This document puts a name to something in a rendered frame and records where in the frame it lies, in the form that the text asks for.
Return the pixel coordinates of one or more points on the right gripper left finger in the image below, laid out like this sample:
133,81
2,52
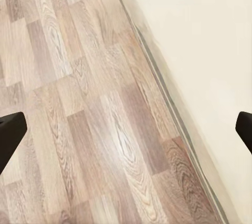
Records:
13,128

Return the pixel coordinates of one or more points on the bed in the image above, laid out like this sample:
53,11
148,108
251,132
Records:
200,55

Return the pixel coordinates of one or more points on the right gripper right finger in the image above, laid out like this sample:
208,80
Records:
244,128

